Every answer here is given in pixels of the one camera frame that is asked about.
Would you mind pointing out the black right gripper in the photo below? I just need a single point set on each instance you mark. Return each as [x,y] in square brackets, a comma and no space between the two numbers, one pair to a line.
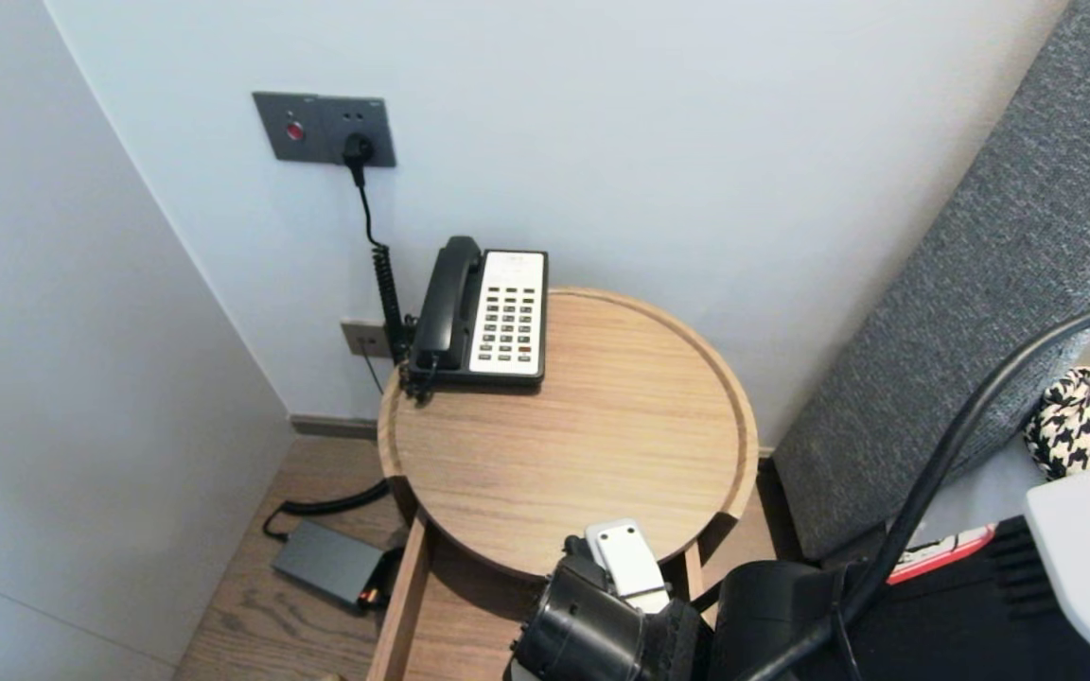
[583,643]

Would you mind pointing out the round wooden side table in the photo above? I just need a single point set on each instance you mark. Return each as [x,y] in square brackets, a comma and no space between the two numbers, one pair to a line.
[554,416]
[469,634]

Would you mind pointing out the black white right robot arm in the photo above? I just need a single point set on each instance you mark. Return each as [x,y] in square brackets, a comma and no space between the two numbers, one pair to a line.
[961,624]

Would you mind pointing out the grey power adapter box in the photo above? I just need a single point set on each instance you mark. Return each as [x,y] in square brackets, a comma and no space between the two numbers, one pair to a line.
[327,563]

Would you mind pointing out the black white desk telephone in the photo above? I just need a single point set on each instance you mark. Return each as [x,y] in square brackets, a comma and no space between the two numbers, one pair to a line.
[507,312]

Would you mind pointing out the thin grey phone line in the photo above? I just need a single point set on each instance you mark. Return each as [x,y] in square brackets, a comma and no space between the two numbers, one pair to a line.
[372,372]

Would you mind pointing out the black telephone handset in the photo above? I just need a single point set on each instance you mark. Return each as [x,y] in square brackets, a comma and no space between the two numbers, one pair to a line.
[446,303]

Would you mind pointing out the grey fabric headboard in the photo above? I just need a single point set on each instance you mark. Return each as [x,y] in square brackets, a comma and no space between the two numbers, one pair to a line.
[980,284]

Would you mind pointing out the small grey wall outlet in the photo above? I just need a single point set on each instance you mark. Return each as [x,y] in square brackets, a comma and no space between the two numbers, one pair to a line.
[360,340]

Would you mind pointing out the grey wall socket panel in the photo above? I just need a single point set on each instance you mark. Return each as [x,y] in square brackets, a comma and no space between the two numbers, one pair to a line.
[318,123]

